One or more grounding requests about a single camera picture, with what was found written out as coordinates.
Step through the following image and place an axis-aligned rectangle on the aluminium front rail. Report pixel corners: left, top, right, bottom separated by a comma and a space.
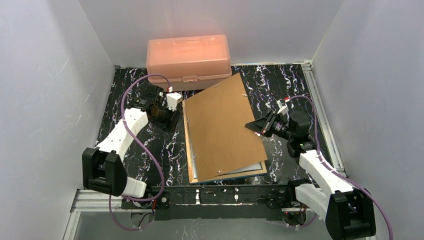
63, 184, 330, 240

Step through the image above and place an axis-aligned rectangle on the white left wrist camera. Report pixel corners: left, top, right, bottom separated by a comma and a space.
165, 86, 183, 111

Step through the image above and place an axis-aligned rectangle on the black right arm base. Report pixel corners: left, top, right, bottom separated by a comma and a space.
263, 190, 317, 229

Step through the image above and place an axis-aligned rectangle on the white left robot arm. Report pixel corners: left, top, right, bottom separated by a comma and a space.
82, 85, 183, 198

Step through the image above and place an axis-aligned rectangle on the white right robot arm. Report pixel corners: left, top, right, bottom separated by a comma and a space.
245, 110, 377, 240

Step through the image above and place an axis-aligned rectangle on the aluminium rail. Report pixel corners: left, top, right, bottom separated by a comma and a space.
63, 184, 330, 240
300, 59, 347, 177

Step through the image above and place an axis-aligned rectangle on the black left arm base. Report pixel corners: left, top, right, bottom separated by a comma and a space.
121, 191, 171, 229

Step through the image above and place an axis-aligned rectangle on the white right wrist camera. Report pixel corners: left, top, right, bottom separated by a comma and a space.
276, 97, 290, 118

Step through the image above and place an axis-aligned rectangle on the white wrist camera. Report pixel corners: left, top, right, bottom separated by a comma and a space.
165, 86, 183, 111
276, 97, 290, 118

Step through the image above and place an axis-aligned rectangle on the blue wooden picture frame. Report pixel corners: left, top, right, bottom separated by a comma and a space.
182, 100, 268, 185

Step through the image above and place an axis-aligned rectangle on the brown cardboard backing board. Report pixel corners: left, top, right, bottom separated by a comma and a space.
185, 73, 268, 181

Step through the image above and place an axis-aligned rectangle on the translucent pink plastic storage box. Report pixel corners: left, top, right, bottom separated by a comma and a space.
146, 34, 232, 92

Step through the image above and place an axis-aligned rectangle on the aluminium right side rail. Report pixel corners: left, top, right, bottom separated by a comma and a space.
300, 59, 347, 177

